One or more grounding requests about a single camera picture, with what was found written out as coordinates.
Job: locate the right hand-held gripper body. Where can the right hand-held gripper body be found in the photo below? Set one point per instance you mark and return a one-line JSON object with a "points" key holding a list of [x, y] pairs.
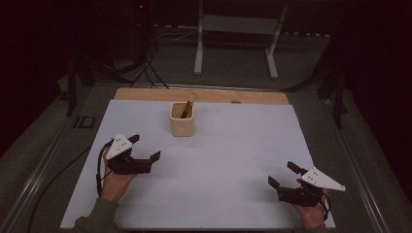
{"points": [[315, 179]]}

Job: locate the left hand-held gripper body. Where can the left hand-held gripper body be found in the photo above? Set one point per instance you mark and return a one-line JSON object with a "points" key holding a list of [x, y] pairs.
{"points": [[120, 147]]}

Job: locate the beige square cup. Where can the beige square cup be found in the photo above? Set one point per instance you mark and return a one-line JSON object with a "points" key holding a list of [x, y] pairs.
{"points": [[182, 126]]}

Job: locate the person's left hand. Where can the person's left hand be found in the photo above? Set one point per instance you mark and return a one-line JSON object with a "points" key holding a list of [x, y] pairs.
{"points": [[115, 186]]}

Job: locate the white paper sheet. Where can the white paper sheet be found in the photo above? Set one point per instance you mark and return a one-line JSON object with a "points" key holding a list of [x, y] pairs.
{"points": [[210, 168]]}

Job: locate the person's right hand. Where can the person's right hand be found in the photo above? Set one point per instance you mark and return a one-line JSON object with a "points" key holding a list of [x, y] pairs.
{"points": [[311, 215]]}

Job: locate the black rectangular floor frame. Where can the black rectangular floor frame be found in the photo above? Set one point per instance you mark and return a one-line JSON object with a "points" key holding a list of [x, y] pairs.
{"points": [[85, 122]]}

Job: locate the white metal stand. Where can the white metal stand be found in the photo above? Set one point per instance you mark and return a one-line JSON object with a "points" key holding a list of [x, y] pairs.
{"points": [[241, 24]]}

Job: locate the black tripod stand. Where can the black tripod stand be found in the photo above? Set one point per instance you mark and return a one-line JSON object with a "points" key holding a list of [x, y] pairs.
{"points": [[336, 97], [72, 90]]}

